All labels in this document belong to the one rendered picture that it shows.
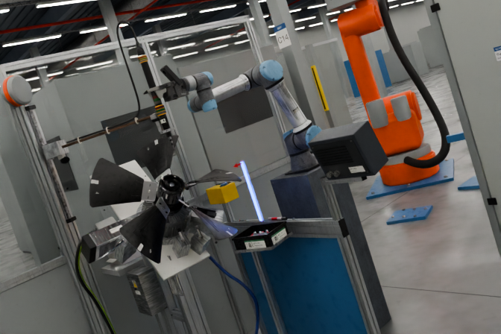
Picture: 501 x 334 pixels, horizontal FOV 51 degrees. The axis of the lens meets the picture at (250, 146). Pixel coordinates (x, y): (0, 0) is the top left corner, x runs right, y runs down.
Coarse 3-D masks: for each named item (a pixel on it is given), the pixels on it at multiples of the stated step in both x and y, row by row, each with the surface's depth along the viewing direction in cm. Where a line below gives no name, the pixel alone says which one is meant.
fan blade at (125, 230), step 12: (144, 216) 223; (156, 216) 229; (120, 228) 214; (132, 228) 217; (144, 228) 221; (156, 228) 227; (132, 240) 215; (144, 240) 219; (156, 240) 224; (144, 252) 216; (156, 252) 222
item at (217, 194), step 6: (216, 186) 295; (222, 186) 287; (228, 186) 288; (234, 186) 290; (210, 192) 294; (216, 192) 289; (222, 192) 285; (228, 192) 287; (234, 192) 290; (210, 198) 296; (216, 198) 291; (222, 198) 286; (228, 198) 287; (234, 198) 289
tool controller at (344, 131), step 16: (336, 128) 216; (352, 128) 205; (368, 128) 204; (320, 144) 214; (336, 144) 207; (352, 144) 201; (368, 144) 203; (320, 160) 219; (336, 160) 212; (352, 160) 206; (368, 160) 202; (384, 160) 207; (336, 176) 215; (352, 176) 212
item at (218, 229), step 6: (192, 210) 232; (198, 210) 239; (198, 216) 230; (204, 216) 234; (204, 222) 228; (210, 222) 231; (216, 222) 236; (210, 228) 226; (216, 228) 229; (222, 228) 233; (234, 228) 243; (216, 234) 225; (222, 234) 228; (228, 234) 231; (234, 234) 235
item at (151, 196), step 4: (144, 184) 239; (148, 184) 240; (152, 184) 240; (156, 184) 240; (144, 188) 239; (148, 188) 240; (152, 188) 240; (156, 188) 240; (144, 192) 240; (152, 192) 240; (156, 192) 241; (144, 196) 240; (148, 196) 240; (152, 196) 240; (144, 200) 240; (148, 200) 240; (152, 200) 241
